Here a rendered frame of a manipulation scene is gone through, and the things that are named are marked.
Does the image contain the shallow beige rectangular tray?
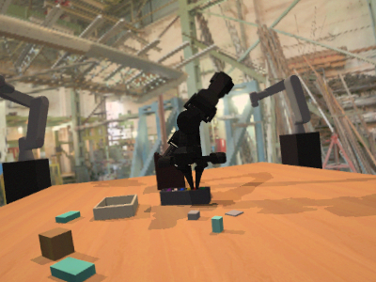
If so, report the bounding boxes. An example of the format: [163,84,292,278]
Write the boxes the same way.
[93,195,138,220]

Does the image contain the brown cube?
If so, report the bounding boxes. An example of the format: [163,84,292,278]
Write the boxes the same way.
[38,227,74,261]

